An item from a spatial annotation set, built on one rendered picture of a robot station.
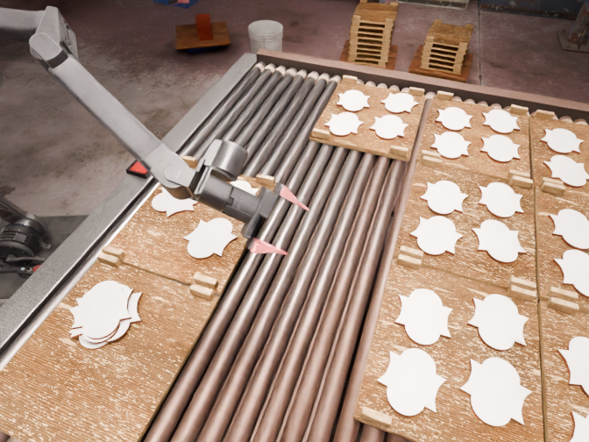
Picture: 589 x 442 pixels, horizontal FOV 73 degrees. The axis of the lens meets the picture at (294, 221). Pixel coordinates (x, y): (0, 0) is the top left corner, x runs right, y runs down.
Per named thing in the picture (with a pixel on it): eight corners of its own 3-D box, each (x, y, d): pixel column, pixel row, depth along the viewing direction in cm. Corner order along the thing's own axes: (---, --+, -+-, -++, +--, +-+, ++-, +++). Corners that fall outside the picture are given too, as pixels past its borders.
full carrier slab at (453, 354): (352, 418, 79) (354, 412, 76) (391, 261, 105) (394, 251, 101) (542, 491, 71) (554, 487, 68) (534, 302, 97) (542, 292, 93)
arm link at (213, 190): (189, 202, 76) (193, 195, 70) (204, 170, 78) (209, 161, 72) (223, 217, 77) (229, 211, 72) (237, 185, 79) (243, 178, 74)
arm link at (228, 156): (173, 193, 79) (159, 176, 71) (196, 145, 82) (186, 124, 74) (228, 213, 78) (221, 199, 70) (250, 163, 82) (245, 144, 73)
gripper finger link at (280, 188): (294, 229, 83) (253, 210, 80) (308, 198, 82) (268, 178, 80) (301, 235, 76) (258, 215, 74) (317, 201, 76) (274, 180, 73)
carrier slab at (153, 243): (102, 258, 105) (99, 254, 104) (180, 163, 131) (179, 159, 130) (221, 295, 98) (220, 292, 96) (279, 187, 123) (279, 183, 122)
